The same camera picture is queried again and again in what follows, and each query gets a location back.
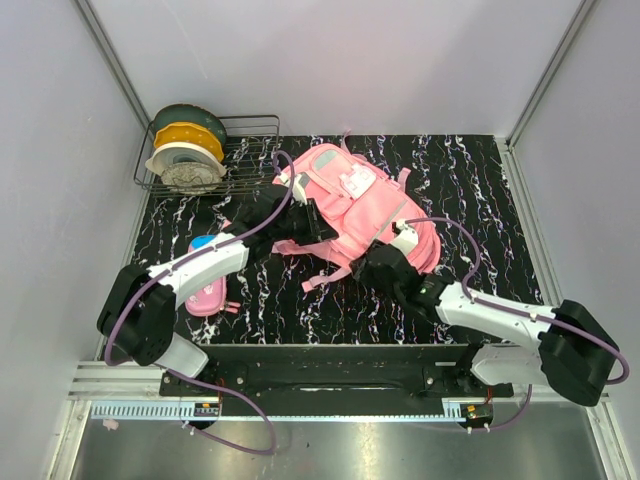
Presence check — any speckled beige plate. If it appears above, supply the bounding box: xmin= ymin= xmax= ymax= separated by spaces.
xmin=160 ymin=162 xmax=226 ymax=195

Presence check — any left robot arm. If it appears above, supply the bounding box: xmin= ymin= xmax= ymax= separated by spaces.
xmin=97 ymin=185 xmax=338 ymax=396

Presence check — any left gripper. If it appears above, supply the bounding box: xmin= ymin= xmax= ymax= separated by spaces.
xmin=272 ymin=199 xmax=339 ymax=248

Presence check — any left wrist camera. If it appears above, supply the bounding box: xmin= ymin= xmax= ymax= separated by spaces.
xmin=275 ymin=172 xmax=309 ymax=205

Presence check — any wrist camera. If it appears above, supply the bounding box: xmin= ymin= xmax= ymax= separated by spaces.
xmin=275 ymin=172 xmax=309 ymax=205
xmin=390 ymin=219 xmax=419 ymax=257

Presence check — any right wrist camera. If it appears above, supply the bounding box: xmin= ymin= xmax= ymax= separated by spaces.
xmin=390 ymin=219 xmax=419 ymax=257

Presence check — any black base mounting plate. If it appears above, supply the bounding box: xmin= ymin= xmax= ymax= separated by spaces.
xmin=163 ymin=360 xmax=513 ymax=398

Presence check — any white blue-rimmed plate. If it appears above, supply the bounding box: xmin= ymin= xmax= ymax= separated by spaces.
xmin=145 ymin=142 xmax=226 ymax=176

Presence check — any pink blue pencil case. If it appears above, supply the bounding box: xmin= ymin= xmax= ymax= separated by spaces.
xmin=185 ymin=234 xmax=229 ymax=317

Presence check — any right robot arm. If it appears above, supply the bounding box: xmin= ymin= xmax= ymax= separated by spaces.
xmin=351 ymin=243 xmax=620 ymax=407

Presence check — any pink school backpack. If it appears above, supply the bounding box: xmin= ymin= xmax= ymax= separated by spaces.
xmin=272 ymin=143 xmax=441 ymax=292

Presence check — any yellow plate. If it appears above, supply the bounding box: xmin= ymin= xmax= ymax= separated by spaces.
xmin=154 ymin=122 xmax=224 ymax=162

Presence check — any dark green plate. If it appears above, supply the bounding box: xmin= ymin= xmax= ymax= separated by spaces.
xmin=152 ymin=103 xmax=227 ymax=146

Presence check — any grey wire dish rack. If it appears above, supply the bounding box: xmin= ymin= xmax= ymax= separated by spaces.
xmin=133 ymin=120 xmax=278 ymax=198

